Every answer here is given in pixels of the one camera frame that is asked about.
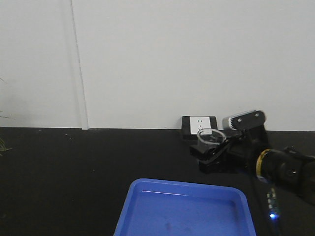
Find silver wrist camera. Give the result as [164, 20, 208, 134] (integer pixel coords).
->
[222, 110, 266, 131]

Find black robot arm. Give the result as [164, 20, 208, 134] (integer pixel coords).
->
[189, 125, 315, 205]

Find white wall power socket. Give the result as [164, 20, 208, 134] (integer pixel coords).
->
[181, 116, 218, 140]

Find blue plastic tray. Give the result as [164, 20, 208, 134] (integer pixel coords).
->
[114, 178, 256, 236]

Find green plant leaves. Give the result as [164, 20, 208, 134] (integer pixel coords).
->
[0, 77, 14, 156]

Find black camera cable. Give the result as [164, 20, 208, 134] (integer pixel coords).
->
[242, 129, 284, 236]

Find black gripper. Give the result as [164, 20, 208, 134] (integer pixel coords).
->
[189, 124, 269, 174]

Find clear glass beaker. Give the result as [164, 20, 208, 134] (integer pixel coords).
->
[197, 128, 226, 150]

